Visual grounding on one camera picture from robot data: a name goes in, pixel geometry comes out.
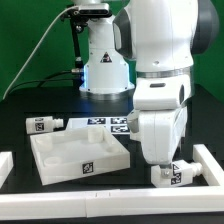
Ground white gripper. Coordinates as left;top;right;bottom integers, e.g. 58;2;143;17
127;107;187;178

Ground black cable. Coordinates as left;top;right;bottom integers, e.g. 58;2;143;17
5;69;84;98

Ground white marker sheet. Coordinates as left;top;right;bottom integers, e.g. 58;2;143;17
66;116;130;135

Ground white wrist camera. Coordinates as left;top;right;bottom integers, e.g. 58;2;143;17
133;74;191;111

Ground white fence obstacle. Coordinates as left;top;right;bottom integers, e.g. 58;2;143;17
0;144;224;221

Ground grey cable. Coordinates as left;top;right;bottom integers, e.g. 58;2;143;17
2;6;80;100

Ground black camera on stand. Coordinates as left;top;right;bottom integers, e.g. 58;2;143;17
73;3;112;18

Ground white square tabletop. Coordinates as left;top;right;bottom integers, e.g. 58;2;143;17
30;126;130;185

